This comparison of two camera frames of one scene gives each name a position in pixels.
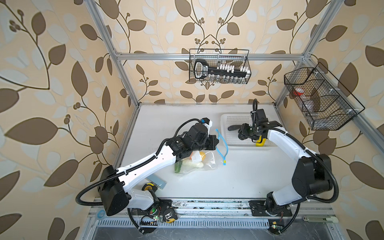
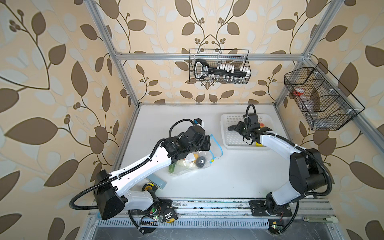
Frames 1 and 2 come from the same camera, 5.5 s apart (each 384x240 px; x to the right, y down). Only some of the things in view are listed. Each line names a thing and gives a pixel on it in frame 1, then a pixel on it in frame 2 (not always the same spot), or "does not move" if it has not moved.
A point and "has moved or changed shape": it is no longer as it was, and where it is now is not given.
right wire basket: [326, 105] does not move
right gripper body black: [244, 130] to [243, 129]
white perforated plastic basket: [230, 138] does not move
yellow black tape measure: [150, 187] does not move
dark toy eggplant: [234, 127] does not move
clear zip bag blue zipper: [203, 161] has moved or changed shape
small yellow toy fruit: [203, 155] to [196, 156]
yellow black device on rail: [169, 215] does not move
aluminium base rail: [218, 209] does not move
